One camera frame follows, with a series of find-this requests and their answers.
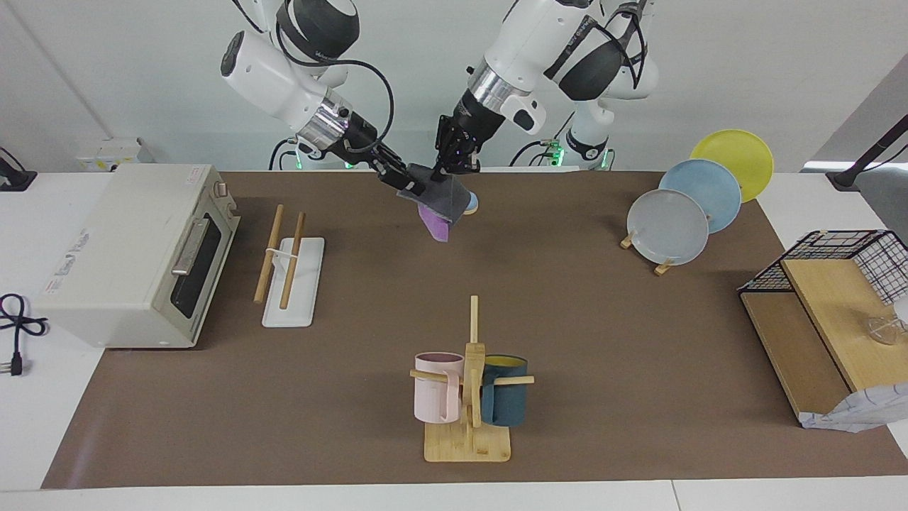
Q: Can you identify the wooden mug tree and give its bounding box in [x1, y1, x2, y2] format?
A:
[409, 295, 535, 463]

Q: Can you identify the purple grey-backed towel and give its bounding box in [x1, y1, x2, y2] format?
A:
[396, 163, 471, 244]

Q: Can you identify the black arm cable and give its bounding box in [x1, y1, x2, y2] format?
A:
[546, 0, 650, 80]
[275, 21, 395, 153]

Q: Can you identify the wooden plate rack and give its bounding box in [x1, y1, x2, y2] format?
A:
[620, 231, 678, 276]

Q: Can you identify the brown table mat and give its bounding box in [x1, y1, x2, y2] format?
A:
[41, 170, 908, 490]

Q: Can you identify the black desk clamp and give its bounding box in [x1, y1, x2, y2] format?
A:
[0, 148, 38, 192]

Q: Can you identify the wooden shelf box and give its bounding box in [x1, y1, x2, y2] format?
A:
[740, 257, 908, 427]

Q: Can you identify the white rectangular tray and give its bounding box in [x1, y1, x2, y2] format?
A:
[253, 204, 326, 329]

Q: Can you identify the yellow plate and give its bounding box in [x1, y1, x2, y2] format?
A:
[690, 129, 775, 203]

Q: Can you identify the grey plate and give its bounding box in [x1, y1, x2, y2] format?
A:
[626, 189, 710, 266]

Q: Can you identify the white wall power strip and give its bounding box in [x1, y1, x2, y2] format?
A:
[77, 138, 153, 171]

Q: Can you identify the black power cord with plug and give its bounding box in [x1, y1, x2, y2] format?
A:
[0, 294, 49, 377]

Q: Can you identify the beige toaster oven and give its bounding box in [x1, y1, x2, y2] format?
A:
[32, 164, 240, 349]

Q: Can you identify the clear glass cup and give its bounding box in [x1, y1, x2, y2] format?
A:
[865, 316, 905, 346]

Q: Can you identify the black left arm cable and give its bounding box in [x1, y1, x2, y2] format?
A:
[546, 0, 650, 80]

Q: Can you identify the black wire basket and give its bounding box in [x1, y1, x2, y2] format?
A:
[738, 229, 908, 306]

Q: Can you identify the dark teal mug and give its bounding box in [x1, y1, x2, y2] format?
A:
[481, 355, 529, 427]

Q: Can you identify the pink mug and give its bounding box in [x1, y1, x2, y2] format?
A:
[414, 352, 465, 424]

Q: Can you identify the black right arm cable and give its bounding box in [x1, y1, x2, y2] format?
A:
[275, 21, 395, 153]

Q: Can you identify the light blue plate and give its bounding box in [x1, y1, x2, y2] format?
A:
[658, 159, 742, 235]

